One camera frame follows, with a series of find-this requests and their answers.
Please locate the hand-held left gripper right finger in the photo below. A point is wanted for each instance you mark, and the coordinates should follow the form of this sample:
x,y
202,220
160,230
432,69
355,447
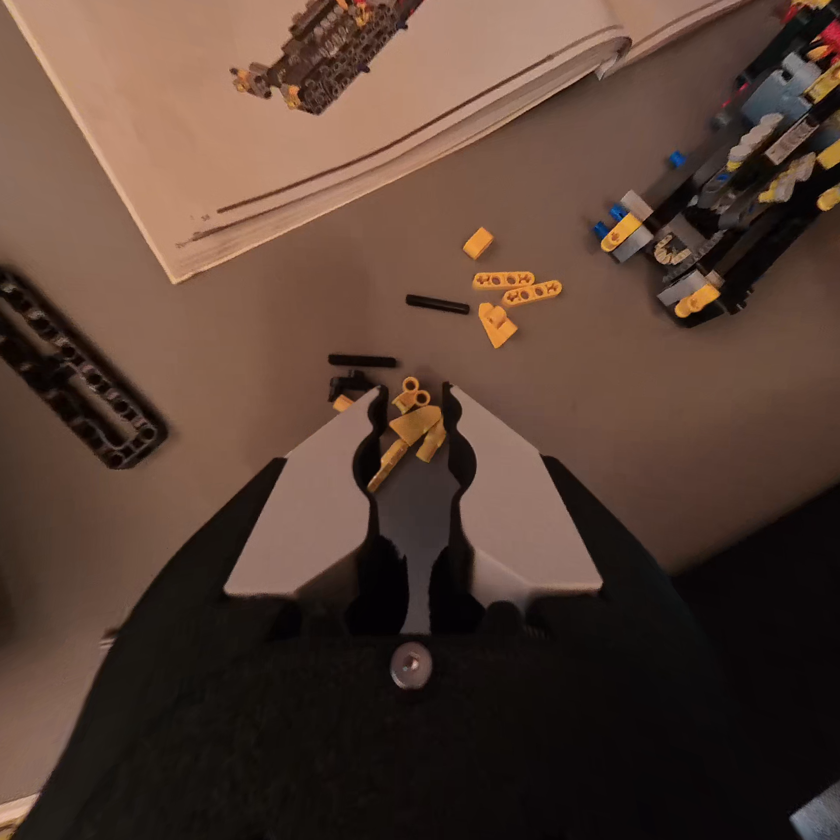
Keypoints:
x,y
525,518

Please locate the black lego axle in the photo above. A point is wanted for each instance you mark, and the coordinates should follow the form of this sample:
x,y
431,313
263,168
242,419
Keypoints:
x,y
361,360
436,304

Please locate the black lego frame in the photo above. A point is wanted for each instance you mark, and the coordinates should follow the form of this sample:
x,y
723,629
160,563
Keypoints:
x,y
72,374

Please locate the small black lego connector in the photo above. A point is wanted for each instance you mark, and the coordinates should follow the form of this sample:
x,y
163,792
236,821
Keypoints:
x,y
348,384

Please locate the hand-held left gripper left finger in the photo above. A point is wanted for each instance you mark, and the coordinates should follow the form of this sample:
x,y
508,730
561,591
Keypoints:
x,y
302,525

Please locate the loose yellow lego beams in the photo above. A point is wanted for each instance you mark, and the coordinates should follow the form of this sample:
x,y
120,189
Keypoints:
x,y
502,280

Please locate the lego car model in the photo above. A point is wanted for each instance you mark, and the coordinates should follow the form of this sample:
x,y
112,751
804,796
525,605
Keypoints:
x,y
741,229

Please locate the lego instruction booklet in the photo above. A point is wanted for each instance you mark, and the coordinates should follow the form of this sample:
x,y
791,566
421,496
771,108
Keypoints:
x,y
197,131

